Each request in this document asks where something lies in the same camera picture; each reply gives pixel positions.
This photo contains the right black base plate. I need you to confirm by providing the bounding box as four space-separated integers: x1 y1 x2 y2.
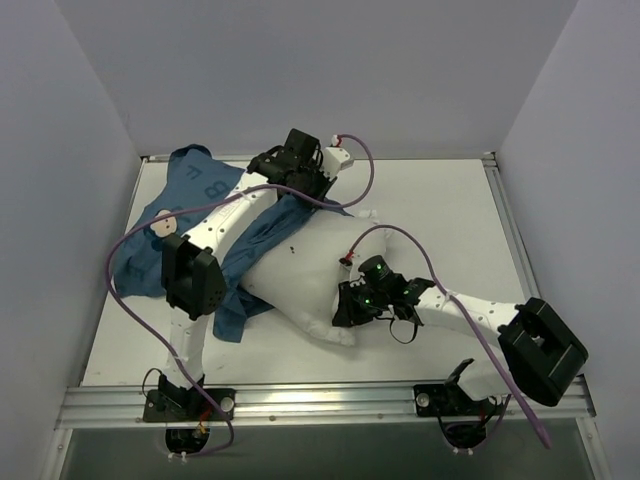
413 383 504 418

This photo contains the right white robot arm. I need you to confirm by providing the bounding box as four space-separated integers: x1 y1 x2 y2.
332 255 588 413

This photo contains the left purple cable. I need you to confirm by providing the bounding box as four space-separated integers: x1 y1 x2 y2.
105 132 376 455

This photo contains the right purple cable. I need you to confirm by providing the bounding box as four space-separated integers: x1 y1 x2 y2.
339 225 554 449

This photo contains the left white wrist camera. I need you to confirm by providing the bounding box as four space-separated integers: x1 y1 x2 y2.
322 146 354 178

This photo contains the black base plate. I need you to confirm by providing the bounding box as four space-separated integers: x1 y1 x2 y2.
142 383 236 422
413 383 504 418

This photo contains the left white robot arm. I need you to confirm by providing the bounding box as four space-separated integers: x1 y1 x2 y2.
158 129 336 419

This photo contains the aluminium rail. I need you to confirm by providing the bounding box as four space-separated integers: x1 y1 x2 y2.
481 158 582 383
54 374 596 429

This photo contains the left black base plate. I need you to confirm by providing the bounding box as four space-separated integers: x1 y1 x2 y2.
142 383 236 422

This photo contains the white pillow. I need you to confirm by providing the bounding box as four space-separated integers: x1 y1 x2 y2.
240 210 390 347

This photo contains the blue cartoon pillowcase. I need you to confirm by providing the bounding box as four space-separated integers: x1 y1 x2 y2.
115 143 354 344

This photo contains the purple cable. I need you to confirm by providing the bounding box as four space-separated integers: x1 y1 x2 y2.
105 132 376 455
339 225 554 449

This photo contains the aluminium right side rail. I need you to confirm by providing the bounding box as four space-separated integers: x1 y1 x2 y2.
481 158 582 383

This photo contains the aluminium front rail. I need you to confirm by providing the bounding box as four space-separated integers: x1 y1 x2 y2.
54 374 596 429

